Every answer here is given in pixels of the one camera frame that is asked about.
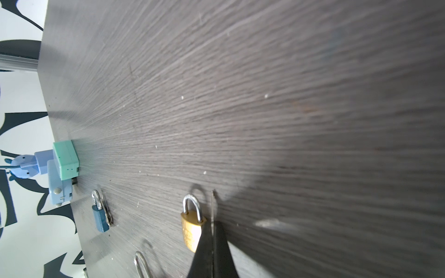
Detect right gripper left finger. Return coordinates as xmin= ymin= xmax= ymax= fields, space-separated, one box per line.
xmin=187 ymin=222 xmax=213 ymax=278

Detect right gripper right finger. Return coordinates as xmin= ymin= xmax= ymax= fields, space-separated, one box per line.
xmin=213 ymin=221 xmax=239 ymax=278

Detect brass padlock with key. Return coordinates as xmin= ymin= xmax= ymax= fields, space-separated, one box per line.
xmin=181 ymin=194 xmax=207 ymax=253

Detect red padlock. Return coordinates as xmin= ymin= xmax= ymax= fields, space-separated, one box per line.
xmin=134 ymin=251 xmax=152 ymax=278

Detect blue padlock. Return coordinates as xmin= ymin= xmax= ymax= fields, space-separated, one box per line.
xmin=92 ymin=190 xmax=112 ymax=233

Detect light blue alarm clock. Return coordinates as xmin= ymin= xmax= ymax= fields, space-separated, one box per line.
xmin=47 ymin=160 xmax=73 ymax=207

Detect mint green alarm clock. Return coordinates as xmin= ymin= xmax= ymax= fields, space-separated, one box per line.
xmin=53 ymin=140 xmax=79 ymax=180

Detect blue flower toy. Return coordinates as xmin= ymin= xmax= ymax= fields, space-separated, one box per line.
xmin=1 ymin=149 xmax=54 ymax=181

